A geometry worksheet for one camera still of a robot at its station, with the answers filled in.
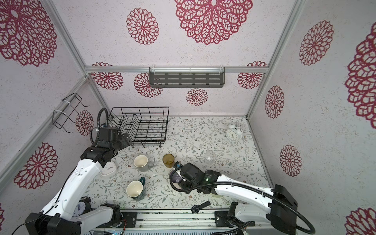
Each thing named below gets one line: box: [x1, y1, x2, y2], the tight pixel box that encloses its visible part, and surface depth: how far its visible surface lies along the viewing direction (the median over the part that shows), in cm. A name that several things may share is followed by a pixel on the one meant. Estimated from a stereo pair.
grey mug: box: [133, 154, 154, 173], surface depth 87 cm
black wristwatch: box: [190, 200, 212, 214], surface depth 79 cm
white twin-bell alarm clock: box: [225, 123, 244, 142], surface depth 101 cm
